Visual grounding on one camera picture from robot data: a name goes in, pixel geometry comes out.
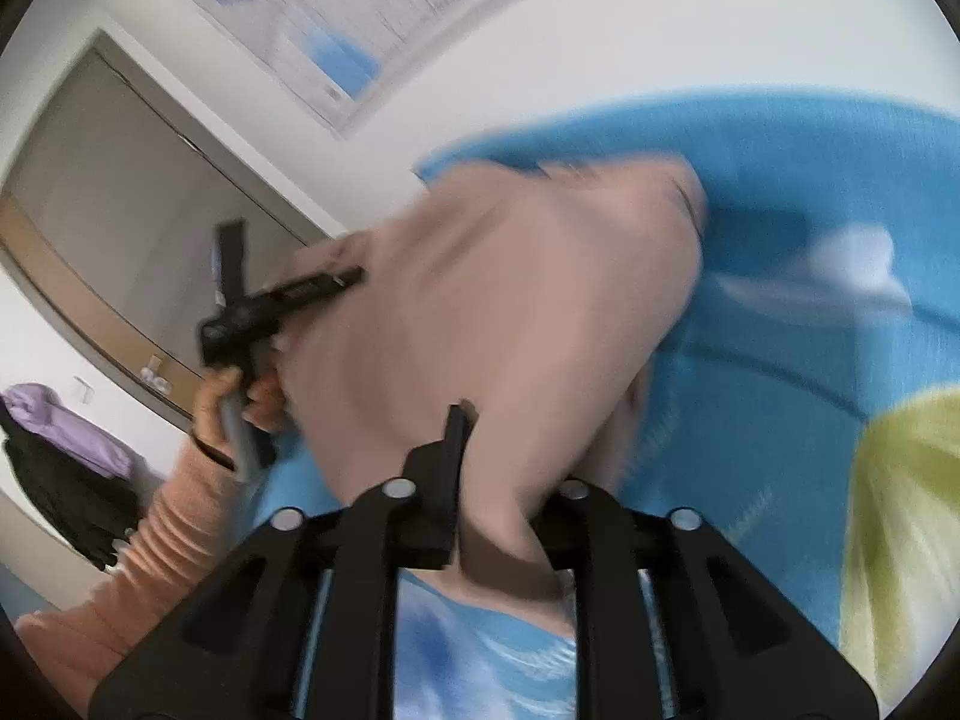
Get purple garment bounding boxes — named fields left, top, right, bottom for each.
left=0, top=382, right=140, bottom=482

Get black garment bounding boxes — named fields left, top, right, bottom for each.
left=0, top=399, right=142, bottom=572

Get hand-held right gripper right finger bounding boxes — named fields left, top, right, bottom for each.
left=532, top=480, right=880, bottom=720

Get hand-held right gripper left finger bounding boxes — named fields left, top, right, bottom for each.
left=88, top=403, right=479, bottom=720

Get small white bottles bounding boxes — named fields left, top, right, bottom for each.
left=141, top=355, right=175, bottom=396

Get blue printed blanket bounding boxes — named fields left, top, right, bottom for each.
left=247, top=86, right=960, bottom=720

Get colourful wall map poster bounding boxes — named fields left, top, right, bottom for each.
left=135, top=0, right=623, bottom=140

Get pink collared shirt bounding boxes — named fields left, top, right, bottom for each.
left=277, top=156, right=710, bottom=642

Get person's left hand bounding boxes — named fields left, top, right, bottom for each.
left=189, top=366, right=292, bottom=467

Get person's left forearm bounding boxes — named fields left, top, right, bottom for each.
left=13, top=431, right=277, bottom=695

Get grey door with wooden frame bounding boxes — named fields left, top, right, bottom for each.
left=0, top=28, right=352, bottom=430

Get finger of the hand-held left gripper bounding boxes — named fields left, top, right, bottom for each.
left=259, top=265, right=367, bottom=310

